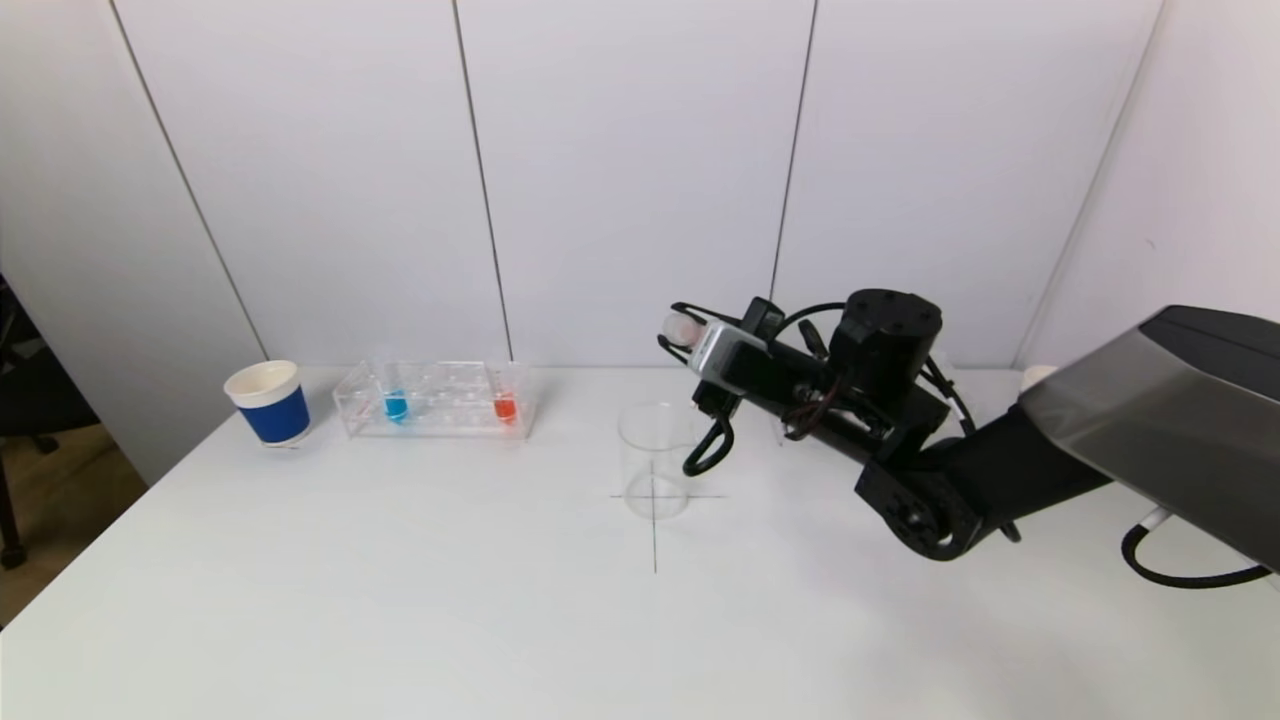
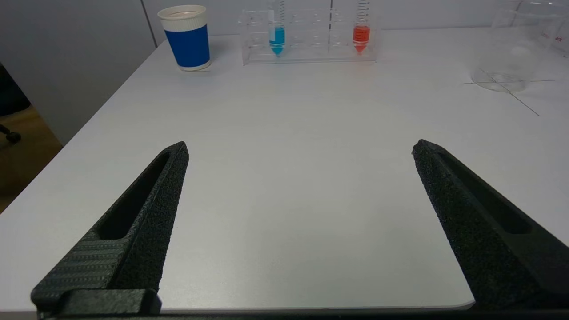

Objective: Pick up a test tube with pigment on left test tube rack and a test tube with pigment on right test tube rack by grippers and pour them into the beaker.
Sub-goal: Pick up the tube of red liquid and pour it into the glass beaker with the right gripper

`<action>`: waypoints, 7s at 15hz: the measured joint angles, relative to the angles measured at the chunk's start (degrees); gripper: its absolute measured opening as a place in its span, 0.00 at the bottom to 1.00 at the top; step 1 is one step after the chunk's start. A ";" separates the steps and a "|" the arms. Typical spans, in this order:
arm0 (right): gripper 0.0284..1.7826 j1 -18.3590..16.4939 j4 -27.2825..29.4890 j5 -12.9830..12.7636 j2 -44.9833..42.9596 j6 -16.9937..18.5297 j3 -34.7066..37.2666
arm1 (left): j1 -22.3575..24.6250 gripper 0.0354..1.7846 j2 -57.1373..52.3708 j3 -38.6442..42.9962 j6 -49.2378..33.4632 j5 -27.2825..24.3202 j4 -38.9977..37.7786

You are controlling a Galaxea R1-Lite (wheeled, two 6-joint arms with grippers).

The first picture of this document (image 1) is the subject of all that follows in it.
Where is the clear graduated plastic test tube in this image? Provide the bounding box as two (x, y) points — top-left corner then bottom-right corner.
(663, 310), (709, 351)

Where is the test tube with blue pigment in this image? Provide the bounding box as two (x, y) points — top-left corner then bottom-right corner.
(377, 350), (412, 425)

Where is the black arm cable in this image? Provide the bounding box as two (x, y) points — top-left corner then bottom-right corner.
(1122, 515), (1276, 589)

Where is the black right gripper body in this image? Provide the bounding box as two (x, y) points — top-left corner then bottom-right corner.
(689, 296), (843, 417)

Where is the clear glass beaker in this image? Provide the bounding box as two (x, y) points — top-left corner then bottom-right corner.
(617, 403), (698, 521)

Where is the test tube with red pigment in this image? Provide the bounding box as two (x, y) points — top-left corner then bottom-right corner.
(489, 352), (520, 427)

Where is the black looped camera cable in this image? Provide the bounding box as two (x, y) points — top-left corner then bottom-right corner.
(683, 412), (739, 478)

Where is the clear acrylic test tube rack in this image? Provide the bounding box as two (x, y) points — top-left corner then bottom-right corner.
(334, 361), (536, 442)

